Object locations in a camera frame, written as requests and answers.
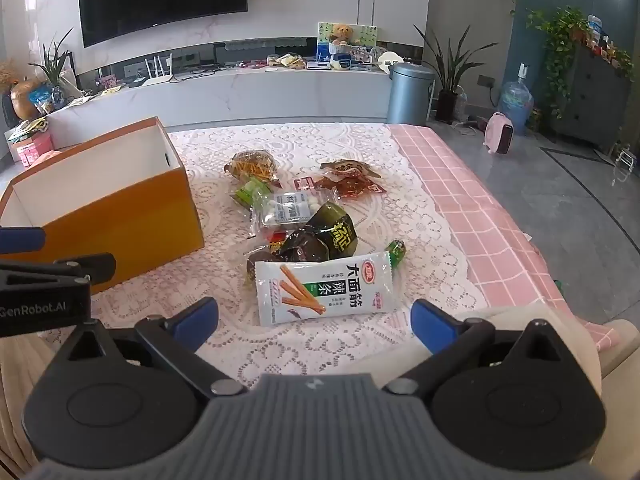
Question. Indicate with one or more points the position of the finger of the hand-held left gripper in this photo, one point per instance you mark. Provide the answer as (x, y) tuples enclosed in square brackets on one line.
[(75, 266), (22, 241)]

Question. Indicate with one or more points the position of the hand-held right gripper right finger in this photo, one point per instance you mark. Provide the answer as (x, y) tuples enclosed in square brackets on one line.
[(432, 325)]

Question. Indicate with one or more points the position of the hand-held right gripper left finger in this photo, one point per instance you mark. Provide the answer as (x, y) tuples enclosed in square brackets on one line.
[(192, 325)]

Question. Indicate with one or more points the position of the orange cardboard box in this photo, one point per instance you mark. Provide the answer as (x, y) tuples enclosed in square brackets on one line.
[(115, 220)]

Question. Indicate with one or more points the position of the small green snack packet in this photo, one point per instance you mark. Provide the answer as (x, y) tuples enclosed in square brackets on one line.
[(397, 251)]

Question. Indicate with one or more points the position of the white snack packet stick print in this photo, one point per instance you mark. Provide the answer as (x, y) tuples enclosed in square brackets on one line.
[(320, 290)]

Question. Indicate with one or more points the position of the dark green snack packet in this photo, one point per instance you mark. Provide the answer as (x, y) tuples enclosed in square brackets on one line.
[(336, 232)]

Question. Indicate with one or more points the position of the dark brown snack packet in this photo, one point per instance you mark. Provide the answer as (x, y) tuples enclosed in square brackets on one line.
[(305, 251)]

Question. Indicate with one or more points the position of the clear packet of white balls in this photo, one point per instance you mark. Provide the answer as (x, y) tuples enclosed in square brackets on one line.
[(285, 208)]

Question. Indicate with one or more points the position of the pile of snacks on cabinet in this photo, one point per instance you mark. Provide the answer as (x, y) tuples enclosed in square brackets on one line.
[(287, 60)]

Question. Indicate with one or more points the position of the pink box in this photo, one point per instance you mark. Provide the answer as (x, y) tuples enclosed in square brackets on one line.
[(32, 150)]

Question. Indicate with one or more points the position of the pink checked tablecloth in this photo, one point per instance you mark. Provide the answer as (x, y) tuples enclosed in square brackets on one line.
[(465, 200)]

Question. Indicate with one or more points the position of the orange vase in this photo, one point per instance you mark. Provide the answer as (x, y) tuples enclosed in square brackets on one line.
[(25, 100)]

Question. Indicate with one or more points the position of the light green snack packet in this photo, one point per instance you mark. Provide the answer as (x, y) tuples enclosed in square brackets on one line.
[(250, 191)]

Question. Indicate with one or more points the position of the dark red snack packet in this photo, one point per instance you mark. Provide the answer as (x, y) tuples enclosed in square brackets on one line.
[(356, 187)]

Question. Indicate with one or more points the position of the clear packet of orange shreds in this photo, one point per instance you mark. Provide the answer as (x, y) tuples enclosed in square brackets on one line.
[(250, 165)]

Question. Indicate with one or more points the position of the green leafy potted plant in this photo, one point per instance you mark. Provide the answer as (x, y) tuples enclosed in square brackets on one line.
[(55, 67)]

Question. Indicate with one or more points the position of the pink space heater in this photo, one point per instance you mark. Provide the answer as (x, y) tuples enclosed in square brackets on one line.
[(497, 132)]

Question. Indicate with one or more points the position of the white router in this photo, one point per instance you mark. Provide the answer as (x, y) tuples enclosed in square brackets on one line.
[(159, 80)]

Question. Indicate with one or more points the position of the blue-grey trash can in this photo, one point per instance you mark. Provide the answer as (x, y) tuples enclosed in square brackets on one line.
[(410, 95)]

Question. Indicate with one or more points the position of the blue water jug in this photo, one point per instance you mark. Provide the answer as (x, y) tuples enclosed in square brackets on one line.
[(515, 105)]

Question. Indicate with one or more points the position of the white marble television cabinet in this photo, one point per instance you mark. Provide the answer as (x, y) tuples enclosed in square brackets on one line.
[(250, 95)]

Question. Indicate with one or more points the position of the tall potted plant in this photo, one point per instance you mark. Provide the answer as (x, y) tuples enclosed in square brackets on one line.
[(452, 75)]

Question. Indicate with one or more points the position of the grey-blue sideboard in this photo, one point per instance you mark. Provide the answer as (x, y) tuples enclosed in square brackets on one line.
[(595, 95)]

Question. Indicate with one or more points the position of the trailing ivy plant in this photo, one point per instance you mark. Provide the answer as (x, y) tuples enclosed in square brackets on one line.
[(560, 40)]

